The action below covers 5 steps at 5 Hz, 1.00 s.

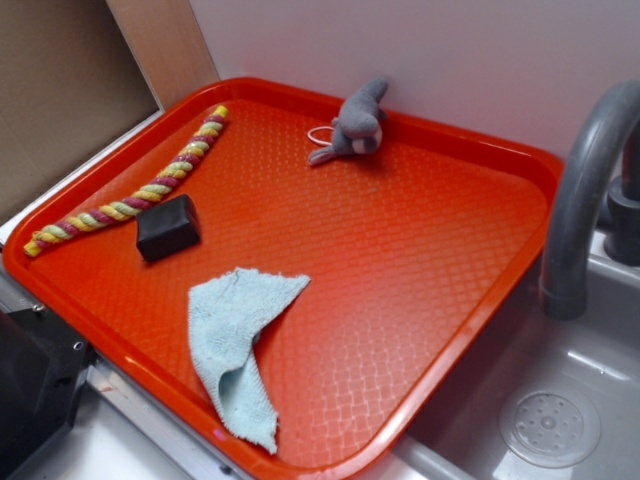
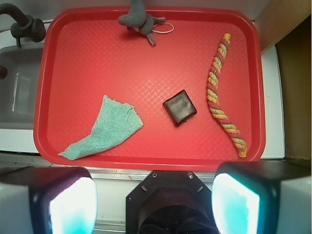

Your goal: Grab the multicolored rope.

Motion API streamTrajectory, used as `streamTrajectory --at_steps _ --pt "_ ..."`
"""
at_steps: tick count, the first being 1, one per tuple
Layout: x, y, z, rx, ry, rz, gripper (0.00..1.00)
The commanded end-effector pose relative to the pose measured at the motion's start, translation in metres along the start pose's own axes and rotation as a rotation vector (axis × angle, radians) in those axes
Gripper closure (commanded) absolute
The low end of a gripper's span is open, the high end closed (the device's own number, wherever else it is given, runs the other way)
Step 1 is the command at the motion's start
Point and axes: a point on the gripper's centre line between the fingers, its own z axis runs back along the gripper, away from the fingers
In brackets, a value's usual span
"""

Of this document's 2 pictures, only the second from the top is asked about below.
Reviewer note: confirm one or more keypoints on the white rubber band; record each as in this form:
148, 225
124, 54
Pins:
163, 32

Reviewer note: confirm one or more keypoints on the teal knitted cloth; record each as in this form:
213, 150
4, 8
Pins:
115, 123

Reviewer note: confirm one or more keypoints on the red plastic tray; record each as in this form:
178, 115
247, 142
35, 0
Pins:
87, 55

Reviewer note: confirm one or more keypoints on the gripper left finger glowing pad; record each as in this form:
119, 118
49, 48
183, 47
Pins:
47, 200

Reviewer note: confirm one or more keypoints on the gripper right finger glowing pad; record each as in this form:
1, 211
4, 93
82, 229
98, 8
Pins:
263, 197

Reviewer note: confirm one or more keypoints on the dark grey faucet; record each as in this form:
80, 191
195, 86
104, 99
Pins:
25, 26

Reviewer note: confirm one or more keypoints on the grey sink basin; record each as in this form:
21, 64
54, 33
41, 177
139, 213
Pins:
18, 90

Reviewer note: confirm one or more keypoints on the grey plush toy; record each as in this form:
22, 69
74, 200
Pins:
138, 19

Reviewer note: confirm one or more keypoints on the dark brown square block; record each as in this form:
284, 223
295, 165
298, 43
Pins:
180, 108

